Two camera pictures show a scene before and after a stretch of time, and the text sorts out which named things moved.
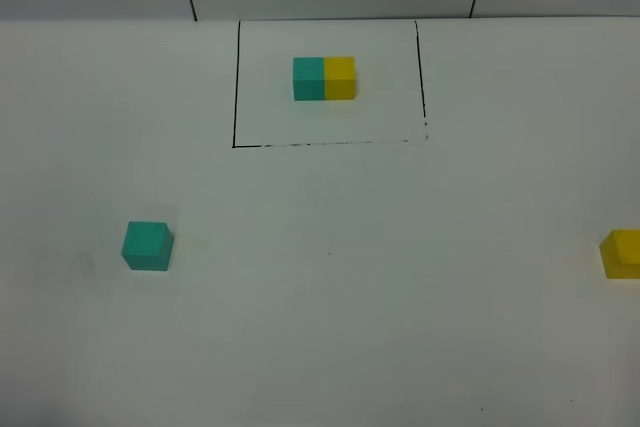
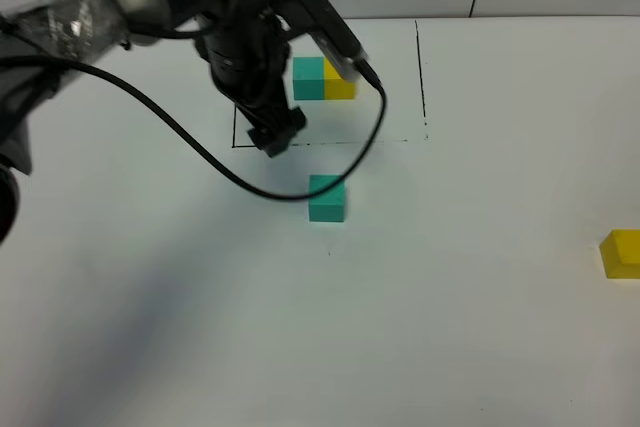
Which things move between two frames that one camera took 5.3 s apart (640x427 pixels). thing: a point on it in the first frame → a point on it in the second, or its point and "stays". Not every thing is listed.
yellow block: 620,254 stays
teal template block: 308,78 stays
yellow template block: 339,78 stays
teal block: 147,245 → 330,205
